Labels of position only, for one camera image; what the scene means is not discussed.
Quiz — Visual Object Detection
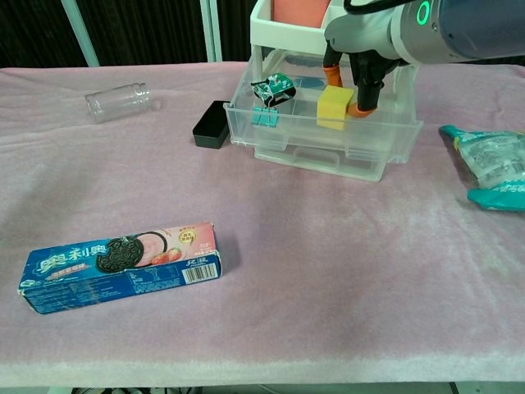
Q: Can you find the clear drawer with clips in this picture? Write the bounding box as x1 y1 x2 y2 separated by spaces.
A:
222 44 425 165

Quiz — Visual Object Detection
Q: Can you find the black rectangular box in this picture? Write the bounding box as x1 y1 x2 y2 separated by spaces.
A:
191 99 231 149

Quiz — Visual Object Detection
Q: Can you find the blue Oreo cookie box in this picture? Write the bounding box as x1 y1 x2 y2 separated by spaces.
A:
16 221 225 315

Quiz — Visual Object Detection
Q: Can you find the pink table cloth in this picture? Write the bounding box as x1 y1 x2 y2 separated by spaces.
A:
0 60 525 387

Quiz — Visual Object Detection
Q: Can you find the teal binder clip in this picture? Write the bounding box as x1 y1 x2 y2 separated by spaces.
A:
250 106 281 128

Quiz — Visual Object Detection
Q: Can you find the green black binder clip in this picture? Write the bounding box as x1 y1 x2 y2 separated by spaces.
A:
250 72 298 109

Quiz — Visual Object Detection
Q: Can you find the pink sponge block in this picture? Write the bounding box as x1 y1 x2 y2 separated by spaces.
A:
272 0 331 30

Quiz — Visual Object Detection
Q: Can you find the teal snack bag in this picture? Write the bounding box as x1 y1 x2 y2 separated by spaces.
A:
438 124 525 213

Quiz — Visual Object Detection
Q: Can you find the clear drawer with handle slot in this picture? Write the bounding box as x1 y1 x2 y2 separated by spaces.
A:
253 141 390 182

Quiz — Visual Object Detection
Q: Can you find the white plastic drawer organizer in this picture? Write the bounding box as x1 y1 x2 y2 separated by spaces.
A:
249 0 420 182

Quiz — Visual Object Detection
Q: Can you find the pale double frame pole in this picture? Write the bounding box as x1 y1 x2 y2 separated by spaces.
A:
199 0 224 64

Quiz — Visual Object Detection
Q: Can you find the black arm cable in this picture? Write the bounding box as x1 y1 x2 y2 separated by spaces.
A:
343 0 412 16

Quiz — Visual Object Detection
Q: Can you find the pale slanted frame pole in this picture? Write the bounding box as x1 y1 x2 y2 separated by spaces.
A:
62 0 101 68

